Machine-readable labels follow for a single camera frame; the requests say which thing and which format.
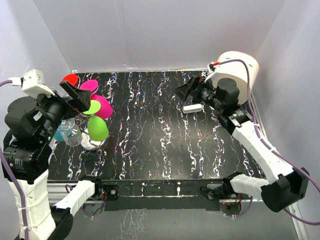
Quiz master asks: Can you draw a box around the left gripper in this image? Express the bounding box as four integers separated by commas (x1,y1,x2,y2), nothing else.
32,79,91,141

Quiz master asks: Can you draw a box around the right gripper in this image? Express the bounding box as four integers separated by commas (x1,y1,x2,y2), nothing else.
171,76,224,113

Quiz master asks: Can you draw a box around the green wine glass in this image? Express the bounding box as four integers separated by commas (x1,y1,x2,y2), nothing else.
83,100,109,142

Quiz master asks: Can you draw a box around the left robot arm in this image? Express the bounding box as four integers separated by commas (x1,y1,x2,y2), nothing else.
0,81,104,240

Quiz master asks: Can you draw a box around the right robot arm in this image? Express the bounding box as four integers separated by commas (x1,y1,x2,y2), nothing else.
174,76,309,213

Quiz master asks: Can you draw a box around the red wine glass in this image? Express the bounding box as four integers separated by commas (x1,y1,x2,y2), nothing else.
62,73,79,87

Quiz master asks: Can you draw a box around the magenta wine glass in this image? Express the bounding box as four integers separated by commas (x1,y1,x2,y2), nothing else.
80,79,113,120

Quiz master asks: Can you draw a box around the clear wine glass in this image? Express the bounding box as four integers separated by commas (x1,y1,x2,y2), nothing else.
58,118,82,147

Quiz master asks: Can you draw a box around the blue wine glass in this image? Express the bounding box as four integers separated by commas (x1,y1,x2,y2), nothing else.
53,126,65,142

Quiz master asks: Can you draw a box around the chrome wine glass rack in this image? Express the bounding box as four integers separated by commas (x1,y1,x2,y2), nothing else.
73,80,109,151

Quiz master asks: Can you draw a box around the small white rectangular block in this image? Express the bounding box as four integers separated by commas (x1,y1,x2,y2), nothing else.
182,104,203,114

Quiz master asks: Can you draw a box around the white cylindrical container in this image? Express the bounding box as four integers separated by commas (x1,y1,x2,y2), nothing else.
205,51,260,105

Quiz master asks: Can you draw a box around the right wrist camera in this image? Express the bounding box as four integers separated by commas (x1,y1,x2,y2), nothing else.
207,61,220,73

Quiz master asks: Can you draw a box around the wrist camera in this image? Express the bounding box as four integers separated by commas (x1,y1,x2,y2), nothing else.
21,69,55,99
207,61,220,73

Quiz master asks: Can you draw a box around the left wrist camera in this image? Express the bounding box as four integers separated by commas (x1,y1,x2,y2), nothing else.
21,69,55,99

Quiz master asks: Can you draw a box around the black front mounting rail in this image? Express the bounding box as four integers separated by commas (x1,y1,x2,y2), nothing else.
47,177,268,213

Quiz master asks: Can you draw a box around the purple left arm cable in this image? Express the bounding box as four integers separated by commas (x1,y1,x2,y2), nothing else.
0,77,32,240

